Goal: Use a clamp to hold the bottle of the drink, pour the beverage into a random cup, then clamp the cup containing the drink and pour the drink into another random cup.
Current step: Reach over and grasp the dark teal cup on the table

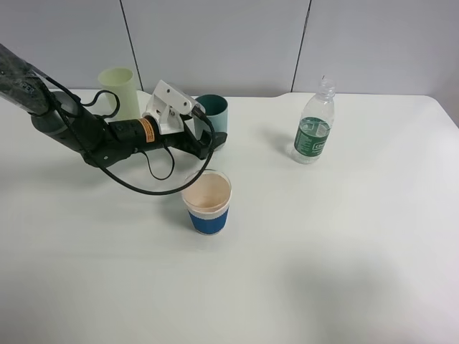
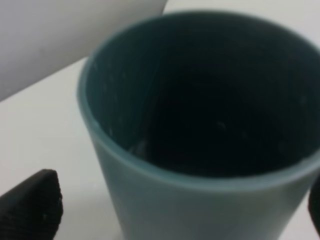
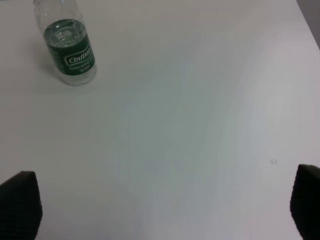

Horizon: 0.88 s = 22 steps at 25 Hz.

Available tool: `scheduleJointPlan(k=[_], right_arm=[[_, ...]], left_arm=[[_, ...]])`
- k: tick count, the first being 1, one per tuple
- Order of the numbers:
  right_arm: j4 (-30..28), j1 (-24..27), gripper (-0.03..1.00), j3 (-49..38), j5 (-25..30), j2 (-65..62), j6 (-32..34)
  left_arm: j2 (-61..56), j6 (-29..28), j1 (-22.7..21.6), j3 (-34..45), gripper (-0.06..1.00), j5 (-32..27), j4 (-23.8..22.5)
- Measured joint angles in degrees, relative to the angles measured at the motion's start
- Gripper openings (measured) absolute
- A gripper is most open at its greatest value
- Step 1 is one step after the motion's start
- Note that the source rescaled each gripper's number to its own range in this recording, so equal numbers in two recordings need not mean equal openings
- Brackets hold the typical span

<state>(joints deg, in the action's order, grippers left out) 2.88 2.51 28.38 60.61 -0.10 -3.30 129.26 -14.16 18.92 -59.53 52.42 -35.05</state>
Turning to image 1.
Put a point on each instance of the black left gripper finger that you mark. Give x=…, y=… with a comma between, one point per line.
x=187, y=142

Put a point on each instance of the glass cup blue sleeve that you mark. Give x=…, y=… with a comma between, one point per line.
x=208, y=201

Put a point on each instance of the pale green plastic cup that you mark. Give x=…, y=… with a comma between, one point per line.
x=120, y=81

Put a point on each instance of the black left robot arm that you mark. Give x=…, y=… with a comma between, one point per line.
x=100, y=139

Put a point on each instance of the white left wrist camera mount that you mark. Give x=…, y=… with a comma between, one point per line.
x=167, y=106

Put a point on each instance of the teal plastic cup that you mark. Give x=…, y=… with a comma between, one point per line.
x=216, y=110

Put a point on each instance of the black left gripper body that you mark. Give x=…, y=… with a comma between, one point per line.
x=141, y=133

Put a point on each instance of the clear bottle green label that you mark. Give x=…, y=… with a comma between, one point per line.
x=315, y=124

